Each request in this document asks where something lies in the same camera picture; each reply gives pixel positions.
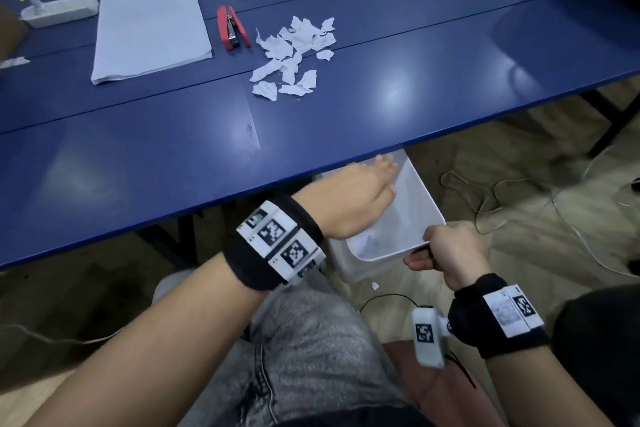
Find tangled white floor cable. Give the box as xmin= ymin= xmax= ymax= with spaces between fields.
xmin=439 ymin=149 xmax=640 ymax=278

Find person's right hand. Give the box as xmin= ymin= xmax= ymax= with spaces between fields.
xmin=404 ymin=221 xmax=494 ymax=292

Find white power strip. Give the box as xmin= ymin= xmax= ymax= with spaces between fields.
xmin=20 ymin=0 xmax=100 ymax=29

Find red stapler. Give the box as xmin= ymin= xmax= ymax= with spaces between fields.
xmin=217 ymin=5 xmax=252 ymax=51

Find black fabric object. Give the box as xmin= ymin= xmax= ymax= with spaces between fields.
xmin=550 ymin=284 xmax=640 ymax=427

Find black table leg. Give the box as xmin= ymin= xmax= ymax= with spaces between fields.
xmin=581 ymin=89 xmax=640 ymax=158
xmin=135 ymin=211 xmax=203 ymax=270

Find pile of torn paper scraps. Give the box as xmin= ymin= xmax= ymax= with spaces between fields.
xmin=249 ymin=16 xmax=337 ymax=102

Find person's left forearm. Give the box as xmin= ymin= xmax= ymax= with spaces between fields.
xmin=25 ymin=252 xmax=282 ymax=427

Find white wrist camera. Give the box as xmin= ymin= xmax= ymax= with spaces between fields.
xmin=411 ymin=307 xmax=454 ymax=370

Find thin black cable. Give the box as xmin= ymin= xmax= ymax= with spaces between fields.
xmin=358 ymin=294 xmax=476 ymax=390

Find white plastic bin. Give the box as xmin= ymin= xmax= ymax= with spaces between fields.
xmin=315 ymin=149 xmax=447 ymax=284

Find person's left hand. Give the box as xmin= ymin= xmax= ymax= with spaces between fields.
xmin=292 ymin=155 xmax=400 ymax=241

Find black marker wristband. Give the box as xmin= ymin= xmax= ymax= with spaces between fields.
xmin=447 ymin=273 xmax=551 ymax=360
xmin=222 ymin=194 xmax=328 ymax=291

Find pink stool seat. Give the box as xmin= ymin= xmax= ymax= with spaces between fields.
xmin=382 ymin=342 xmax=508 ymax=427

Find person's right forearm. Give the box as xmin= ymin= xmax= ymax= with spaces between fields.
xmin=482 ymin=341 xmax=617 ymax=427

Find person's grey jeans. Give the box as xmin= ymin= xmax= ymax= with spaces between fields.
xmin=151 ymin=267 xmax=432 ymax=427

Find stack of white paper sheets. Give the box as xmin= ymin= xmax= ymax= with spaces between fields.
xmin=91 ymin=0 xmax=214 ymax=86

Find grey floor cable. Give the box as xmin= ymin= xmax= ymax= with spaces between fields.
xmin=0 ymin=324 xmax=123 ymax=346

